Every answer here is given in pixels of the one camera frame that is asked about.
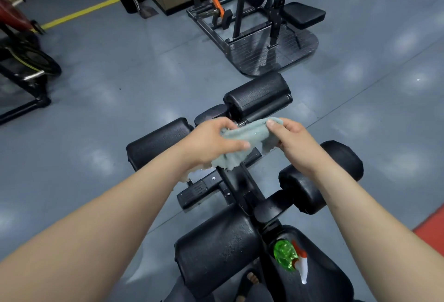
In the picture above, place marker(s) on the person's left forearm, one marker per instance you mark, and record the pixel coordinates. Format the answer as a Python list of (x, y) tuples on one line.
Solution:
[(93, 235)]

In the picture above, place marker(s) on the red and black exercise bike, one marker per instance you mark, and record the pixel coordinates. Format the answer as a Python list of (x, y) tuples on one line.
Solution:
[(24, 65)]

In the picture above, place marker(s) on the small black roller pad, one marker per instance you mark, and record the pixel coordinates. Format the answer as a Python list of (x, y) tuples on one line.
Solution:
[(210, 114)]

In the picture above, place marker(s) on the black foam roller pad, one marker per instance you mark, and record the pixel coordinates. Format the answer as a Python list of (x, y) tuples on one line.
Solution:
[(322, 173), (158, 144)]

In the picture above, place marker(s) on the person's left thumb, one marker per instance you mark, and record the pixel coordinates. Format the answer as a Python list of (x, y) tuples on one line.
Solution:
[(236, 145)]

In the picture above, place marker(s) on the black gym rack machine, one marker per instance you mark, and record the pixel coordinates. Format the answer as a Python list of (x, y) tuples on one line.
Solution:
[(263, 41)]

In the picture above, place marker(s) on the large black thigh pad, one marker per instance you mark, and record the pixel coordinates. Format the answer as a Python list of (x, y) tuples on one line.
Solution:
[(216, 249)]

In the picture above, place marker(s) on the light grey cleaning cloth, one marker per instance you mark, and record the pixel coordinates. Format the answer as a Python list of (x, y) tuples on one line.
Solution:
[(253, 135)]

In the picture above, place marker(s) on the green spray bottle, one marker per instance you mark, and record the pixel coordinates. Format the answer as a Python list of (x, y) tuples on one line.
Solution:
[(288, 256)]

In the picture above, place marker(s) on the black square machine seat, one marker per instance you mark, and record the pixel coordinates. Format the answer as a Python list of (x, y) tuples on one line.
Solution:
[(304, 15)]

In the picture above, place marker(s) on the person's right hand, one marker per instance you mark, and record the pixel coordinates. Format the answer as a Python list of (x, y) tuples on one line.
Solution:
[(301, 145)]

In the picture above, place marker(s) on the person's right forearm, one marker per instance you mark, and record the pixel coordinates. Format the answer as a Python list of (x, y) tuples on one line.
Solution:
[(378, 239)]

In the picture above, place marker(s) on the black exercise bench frame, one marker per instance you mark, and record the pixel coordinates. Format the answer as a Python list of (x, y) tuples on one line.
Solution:
[(236, 183)]

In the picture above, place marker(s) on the person's grey trousers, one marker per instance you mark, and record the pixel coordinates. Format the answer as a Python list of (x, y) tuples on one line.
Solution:
[(180, 291)]

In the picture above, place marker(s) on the red floor mat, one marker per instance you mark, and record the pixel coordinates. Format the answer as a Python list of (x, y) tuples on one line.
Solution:
[(432, 230)]

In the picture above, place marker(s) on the person's left hand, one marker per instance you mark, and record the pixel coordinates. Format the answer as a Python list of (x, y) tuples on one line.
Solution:
[(204, 144)]

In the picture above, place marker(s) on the black bench seat pad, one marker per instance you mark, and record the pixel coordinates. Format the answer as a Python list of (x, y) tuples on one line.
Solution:
[(326, 277)]

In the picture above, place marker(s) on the person's foot in black sandal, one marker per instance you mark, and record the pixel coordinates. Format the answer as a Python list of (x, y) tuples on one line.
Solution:
[(250, 281)]

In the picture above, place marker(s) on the person's right thumb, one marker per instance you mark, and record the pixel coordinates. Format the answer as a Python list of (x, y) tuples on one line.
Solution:
[(282, 145)]

